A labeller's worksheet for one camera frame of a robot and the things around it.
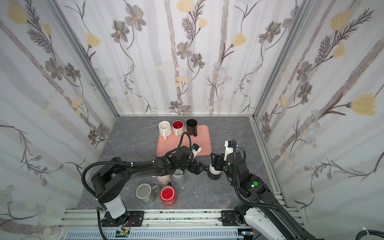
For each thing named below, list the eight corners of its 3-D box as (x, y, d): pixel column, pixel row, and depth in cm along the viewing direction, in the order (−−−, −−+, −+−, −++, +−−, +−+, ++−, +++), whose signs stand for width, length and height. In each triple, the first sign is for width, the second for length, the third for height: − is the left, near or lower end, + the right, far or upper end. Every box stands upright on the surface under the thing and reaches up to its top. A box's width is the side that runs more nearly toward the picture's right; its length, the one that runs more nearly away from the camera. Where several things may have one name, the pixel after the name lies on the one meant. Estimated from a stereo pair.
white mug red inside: (172, 138, 108) (171, 131, 102) (173, 126, 116) (172, 119, 109) (183, 138, 109) (183, 131, 102) (184, 127, 116) (184, 119, 109)
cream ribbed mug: (159, 141, 107) (156, 133, 100) (161, 128, 114) (159, 120, 108) (170, 141, 107) (169, 134, 100) (172, 128, 115) (171, 120, 108)
